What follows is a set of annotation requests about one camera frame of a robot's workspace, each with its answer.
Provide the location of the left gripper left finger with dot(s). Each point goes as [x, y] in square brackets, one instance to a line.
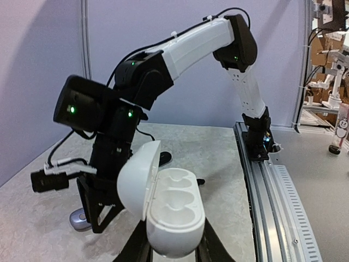
[136, 248]

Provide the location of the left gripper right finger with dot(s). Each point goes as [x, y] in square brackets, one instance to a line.
[211, 248]

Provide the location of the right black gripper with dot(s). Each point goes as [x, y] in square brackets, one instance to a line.
[99, 195]

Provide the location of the blue earbud charging case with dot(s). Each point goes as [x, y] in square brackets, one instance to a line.
[78, 220]

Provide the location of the white oblong charging case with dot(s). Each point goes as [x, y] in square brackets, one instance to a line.
[167, 200]

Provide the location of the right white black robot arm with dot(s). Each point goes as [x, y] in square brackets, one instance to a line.
[112, 114]

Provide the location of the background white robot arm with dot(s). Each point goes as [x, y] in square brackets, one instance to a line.
[339, 70]

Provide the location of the black earbud charging case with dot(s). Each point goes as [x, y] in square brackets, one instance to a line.
[165, 158]

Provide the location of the black earbud right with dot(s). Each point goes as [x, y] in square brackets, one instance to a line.
[200, 181]

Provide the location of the plastic cup with straw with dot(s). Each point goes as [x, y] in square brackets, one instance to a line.
[341, 130]

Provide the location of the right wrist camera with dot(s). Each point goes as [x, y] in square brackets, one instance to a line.
[57, 176]

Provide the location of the aluminium front rail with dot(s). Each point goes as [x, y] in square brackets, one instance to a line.
[299, 196]

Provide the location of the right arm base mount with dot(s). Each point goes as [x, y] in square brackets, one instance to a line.
[259, 145]

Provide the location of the left aluminium corner post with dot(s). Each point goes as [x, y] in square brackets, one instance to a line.
[86, 58]

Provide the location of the aluminium corner post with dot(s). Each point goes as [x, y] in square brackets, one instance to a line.
[86, 58]
[306, 30]

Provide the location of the right aluminium corner post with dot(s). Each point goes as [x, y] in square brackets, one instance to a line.
[306, 30]

